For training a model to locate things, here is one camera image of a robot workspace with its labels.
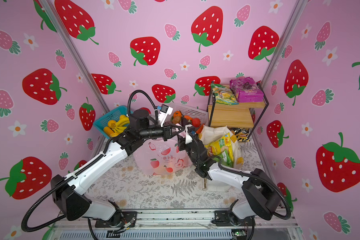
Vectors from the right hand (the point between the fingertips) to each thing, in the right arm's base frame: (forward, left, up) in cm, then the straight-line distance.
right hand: (181, 131), depth 78 cm
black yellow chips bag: (+17, -37, -17) cm, 45 cm away
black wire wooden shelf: (+33, -40, -16) cm, 54 cm away
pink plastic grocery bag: (-10, +12, -13) cm, 20 cm away
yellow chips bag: (0, -23, -11) cm, 26 cm away
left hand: (-8, -3, +11) cm, 14 cm away
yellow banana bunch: (+13, +51, -19) cm, 56 cm away
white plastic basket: (+35, -4, -19) cm, 40 cm away
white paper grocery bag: (+7, -15, -9) cm, 19 cm away
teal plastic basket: (+25, +56, -17) cm, 64 cm away
